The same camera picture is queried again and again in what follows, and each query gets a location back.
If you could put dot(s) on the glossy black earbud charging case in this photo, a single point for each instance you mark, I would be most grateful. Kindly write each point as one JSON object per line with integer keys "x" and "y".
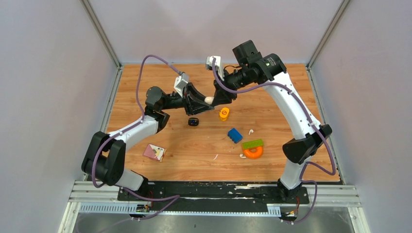
{"x": 193, "y": 121}

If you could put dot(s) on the white earbud charging case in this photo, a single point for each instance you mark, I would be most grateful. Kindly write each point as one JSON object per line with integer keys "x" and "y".
{"x": 209, "y": 100}

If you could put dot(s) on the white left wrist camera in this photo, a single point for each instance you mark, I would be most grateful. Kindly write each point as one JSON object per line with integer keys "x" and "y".
{"x": 180, "y": 83}

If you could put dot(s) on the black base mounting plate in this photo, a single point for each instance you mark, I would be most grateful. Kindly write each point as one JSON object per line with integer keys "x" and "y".
{"x": 222, "y": 196}

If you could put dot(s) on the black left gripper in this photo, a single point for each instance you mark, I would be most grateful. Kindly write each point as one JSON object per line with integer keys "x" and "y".
{"x": 194, "y": 101}

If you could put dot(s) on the green toy building plate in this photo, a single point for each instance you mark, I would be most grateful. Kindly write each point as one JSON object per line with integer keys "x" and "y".
{"x": 252, "y": 144}

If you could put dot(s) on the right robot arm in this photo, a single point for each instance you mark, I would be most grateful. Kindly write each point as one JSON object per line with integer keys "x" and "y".
{"x": 270, "y": 73}

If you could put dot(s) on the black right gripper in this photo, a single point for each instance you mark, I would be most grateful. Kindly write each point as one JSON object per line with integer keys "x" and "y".
{"x": 222, "y": 96}

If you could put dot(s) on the yellow toy sign block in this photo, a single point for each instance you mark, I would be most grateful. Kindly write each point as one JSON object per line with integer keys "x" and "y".
{"x": 224, "y": 114}

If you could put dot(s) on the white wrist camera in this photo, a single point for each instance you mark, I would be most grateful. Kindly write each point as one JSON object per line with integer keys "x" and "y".
{"x": 214, "y": 62}
{"x": 180, "y": 83}

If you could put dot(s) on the aluminium frame rail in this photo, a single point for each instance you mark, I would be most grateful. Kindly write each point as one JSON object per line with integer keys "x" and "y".
{"x": 326, "y": 195}

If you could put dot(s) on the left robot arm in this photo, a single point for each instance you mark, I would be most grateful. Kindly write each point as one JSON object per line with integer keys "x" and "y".
{"x": 105, "y": 156}

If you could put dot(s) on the pink patterned card box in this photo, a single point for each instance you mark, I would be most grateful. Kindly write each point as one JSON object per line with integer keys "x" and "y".
{"x": 154, "y": 152}

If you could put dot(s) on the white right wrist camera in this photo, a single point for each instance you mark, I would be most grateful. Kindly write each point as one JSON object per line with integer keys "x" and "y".
{"x": 214, "y": 62}

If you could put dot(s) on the blue toy building block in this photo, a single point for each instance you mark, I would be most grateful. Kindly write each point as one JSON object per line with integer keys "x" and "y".
{"x": 234, "y": 135}

